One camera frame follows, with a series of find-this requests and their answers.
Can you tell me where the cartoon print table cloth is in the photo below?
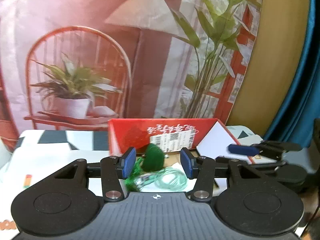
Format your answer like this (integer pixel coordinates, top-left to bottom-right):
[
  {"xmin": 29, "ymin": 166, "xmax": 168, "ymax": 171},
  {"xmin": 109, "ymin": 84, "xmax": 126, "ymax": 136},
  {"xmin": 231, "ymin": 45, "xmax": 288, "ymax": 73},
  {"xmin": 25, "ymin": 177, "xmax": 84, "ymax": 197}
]
[{"xmin": 0, "ymin": 126, "xmax": 320, "ymax": 240}]

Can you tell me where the printed living room backdrop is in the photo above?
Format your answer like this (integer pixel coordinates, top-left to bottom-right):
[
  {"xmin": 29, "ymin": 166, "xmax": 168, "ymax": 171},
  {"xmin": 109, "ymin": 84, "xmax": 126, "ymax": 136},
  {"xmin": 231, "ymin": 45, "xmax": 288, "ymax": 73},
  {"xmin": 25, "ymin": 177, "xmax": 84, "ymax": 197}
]
[{"xmin": 1, "ymin": 0, "xmax": 262, "ymax": 149}]

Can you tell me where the red strawberry cardboard box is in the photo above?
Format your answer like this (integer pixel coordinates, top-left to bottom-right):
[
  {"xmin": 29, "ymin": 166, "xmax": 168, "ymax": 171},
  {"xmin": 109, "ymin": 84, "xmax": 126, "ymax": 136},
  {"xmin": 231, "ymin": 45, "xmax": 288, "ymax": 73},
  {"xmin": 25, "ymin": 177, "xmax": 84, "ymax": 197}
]
[{"xmin": 108, "ymin": 118, "xmax": 262, "ymax": 159}]

